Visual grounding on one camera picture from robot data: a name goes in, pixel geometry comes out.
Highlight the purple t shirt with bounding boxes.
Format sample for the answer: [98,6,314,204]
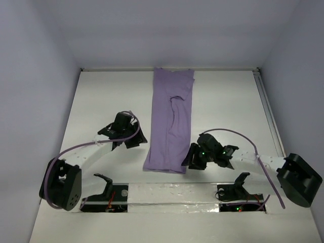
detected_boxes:
[143,68,195,174]

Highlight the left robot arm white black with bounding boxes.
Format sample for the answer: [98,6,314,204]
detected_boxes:
[39,111,147,211]

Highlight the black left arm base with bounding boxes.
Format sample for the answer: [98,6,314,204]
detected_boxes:
[81,184,129,213]

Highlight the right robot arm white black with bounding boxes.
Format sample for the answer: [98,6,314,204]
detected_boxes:
[182,131,323,208]

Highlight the aluminium rail right side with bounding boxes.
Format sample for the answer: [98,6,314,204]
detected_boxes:
[252,70,286,156]

